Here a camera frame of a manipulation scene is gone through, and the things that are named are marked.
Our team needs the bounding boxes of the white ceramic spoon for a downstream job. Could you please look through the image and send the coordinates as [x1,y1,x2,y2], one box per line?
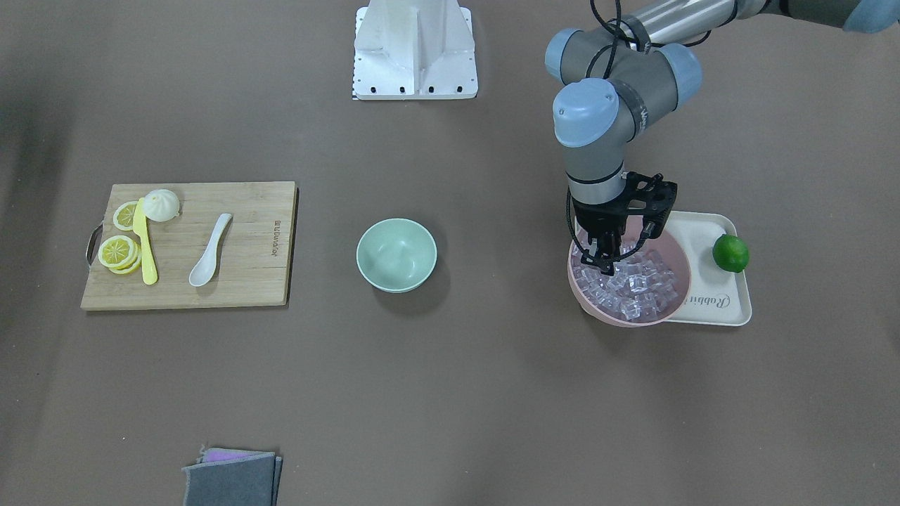
[188,214,233,287]

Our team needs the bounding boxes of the beige tray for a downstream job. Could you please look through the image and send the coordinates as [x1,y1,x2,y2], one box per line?
[661,211,752,326]

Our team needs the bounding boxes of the purple cloth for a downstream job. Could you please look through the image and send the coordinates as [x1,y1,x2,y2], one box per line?
[196,446,267,464]

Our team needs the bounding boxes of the green bowl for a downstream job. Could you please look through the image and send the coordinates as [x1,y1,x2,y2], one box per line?
[356,218,438,294]

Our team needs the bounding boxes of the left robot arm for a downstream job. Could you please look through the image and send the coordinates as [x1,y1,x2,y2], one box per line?
[544,1,898,275]

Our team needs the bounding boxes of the single lemon slice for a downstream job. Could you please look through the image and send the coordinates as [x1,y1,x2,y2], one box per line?
[112,200,139,233]

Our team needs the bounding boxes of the green lime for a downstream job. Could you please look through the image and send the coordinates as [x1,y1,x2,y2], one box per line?
[712,234,751,273]

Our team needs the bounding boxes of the white steamed bun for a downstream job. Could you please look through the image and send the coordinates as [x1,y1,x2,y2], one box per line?
[142,188,181,222]

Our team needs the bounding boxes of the pink bowl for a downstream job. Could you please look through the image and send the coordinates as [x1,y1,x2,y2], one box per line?
[566,228,698,329]

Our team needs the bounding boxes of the bamboo cutting board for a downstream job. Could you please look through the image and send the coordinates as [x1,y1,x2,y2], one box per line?
[81,181,299,311]

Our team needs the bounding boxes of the grey folded cloth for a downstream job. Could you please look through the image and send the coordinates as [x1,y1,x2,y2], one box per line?
[182,452,283,505]

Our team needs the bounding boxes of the clear ice cubes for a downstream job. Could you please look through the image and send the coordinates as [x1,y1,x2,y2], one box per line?
[569,245,679,324]

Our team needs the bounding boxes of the yellow plastic knife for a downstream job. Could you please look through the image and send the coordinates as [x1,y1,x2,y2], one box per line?
[133,197,158,285]

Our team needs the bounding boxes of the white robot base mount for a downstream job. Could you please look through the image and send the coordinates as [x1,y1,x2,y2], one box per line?
[352,1,479,100]

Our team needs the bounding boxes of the stacked lemon slices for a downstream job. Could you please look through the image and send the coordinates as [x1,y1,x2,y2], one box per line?
[98,235,142,275]

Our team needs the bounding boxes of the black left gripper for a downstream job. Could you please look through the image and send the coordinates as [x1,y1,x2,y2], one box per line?
[571,196,628,276]

